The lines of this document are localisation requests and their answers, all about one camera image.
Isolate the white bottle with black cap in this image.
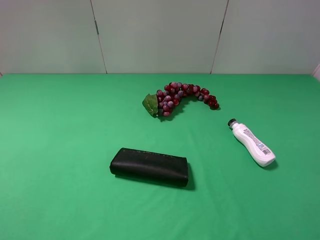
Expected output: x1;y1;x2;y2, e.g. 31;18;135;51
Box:
228;118;276;167

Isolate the red artificial grape bunch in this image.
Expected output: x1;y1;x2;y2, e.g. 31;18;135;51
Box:
142;82;220;118

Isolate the black leather wallet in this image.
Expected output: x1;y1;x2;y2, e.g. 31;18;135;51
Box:
109;147;189;187

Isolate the green tablecloth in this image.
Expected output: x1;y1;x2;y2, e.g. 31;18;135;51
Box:
0;74;320;240

